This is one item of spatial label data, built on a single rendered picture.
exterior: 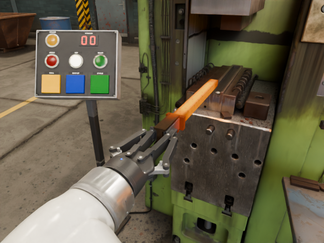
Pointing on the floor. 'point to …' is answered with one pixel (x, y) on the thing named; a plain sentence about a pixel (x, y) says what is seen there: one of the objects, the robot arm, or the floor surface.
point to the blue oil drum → (56, 23)
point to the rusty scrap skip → (14, 30)
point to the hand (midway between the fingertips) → (168, 128)
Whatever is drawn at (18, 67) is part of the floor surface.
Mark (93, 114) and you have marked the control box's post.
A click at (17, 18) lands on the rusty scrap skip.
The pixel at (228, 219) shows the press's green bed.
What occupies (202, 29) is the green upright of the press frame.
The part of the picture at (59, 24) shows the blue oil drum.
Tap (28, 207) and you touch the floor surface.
